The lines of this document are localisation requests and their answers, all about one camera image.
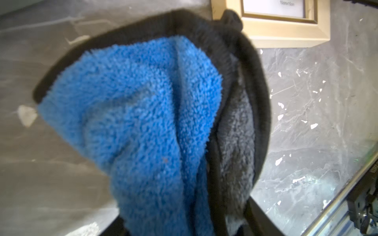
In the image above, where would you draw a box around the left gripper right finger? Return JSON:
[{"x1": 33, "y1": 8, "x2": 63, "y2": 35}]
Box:
[{"x1": 243, "y1": 197, "x2": 284, "y2": 236}]

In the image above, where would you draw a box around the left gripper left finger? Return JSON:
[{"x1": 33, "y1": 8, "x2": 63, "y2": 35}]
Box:
[{"x1": 99, "y1": 216, "x2": 130, "y2": 236}]

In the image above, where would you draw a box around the blue microfiber cloth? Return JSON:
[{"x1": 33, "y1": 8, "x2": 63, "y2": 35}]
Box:
[{"x1": 33, "y1": 9, "x2": 271, "y2": 236}]

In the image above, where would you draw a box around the beige picture frame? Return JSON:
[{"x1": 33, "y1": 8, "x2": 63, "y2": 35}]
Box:
[{"x1": 211, "y1": 1, "x2": 331, "y2": 48}]

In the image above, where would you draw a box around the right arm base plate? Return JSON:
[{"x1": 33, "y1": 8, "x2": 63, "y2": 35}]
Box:
[{"x1": 346, "y1": 164, "x2": 378, "y2": 236}]

